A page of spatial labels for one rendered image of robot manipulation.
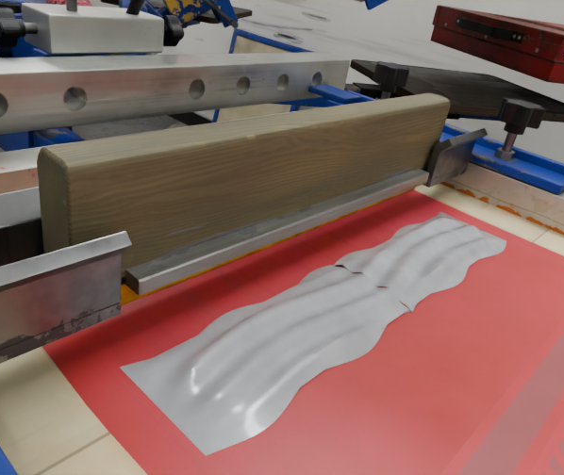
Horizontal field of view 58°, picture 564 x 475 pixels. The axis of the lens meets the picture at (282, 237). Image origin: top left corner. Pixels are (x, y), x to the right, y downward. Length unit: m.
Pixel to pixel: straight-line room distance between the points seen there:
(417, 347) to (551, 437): 0.08
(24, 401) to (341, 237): 0.27
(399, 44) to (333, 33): 0.40
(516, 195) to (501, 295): 0.18
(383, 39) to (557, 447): 2.47
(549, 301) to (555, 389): 0.11
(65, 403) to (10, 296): 0.06
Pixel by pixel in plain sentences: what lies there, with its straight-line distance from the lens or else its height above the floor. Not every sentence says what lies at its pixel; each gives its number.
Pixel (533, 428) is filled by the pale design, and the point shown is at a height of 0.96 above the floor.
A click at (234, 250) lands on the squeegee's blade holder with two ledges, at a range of 0.32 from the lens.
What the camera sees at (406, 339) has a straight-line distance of 0.34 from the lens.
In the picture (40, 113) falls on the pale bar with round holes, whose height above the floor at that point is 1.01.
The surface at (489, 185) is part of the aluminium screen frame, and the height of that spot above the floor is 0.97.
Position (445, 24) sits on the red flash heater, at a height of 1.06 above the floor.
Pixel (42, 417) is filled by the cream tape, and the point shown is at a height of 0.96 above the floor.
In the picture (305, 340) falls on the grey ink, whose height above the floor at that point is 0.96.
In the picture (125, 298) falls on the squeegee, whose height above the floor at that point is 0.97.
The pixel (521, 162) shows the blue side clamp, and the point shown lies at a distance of 0.61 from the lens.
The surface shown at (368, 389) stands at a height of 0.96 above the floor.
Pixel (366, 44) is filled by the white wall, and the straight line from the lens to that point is 2.75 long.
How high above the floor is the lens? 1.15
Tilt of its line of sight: 29 degrees down
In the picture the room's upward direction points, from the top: 10 degrees clockwise
